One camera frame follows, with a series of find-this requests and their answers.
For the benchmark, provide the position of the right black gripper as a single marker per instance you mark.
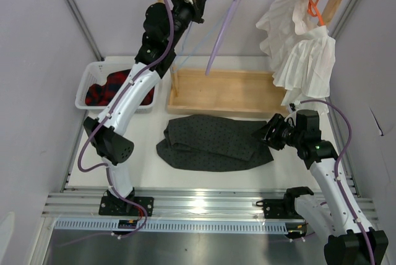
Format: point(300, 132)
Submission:
point(265, 133)

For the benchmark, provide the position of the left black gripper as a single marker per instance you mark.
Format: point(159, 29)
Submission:
point(198, 7)

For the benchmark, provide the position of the dark grey dotted skirt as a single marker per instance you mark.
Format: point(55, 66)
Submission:
point(206, 143)

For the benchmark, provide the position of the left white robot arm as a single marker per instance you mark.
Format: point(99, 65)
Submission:
point(164, 25)

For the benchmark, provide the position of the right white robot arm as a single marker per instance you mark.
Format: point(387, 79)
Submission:
point(348, 236)

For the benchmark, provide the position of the purple plastic hanger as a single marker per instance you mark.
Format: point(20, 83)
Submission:
point(222, 34)

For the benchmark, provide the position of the wooden clothes rack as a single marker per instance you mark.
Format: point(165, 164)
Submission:
point(242, 93)

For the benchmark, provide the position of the white ruffled garment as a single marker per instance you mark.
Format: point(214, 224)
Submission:
point(302, 54)

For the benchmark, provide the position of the white plastic basket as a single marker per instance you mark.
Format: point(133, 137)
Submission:
point(97, 72)

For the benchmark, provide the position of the red plaid garment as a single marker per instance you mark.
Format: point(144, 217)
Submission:
point(101, 95)

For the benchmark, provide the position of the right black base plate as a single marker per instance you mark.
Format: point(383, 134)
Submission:
point(278, 209)

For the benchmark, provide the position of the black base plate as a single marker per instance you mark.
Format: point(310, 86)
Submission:
point(278, 209)
point(113, 206)

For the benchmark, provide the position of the aluminium mounting rail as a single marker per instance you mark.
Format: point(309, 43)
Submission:
point(169, 204)

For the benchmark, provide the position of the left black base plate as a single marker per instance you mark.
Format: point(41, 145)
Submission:
point(113, 206)

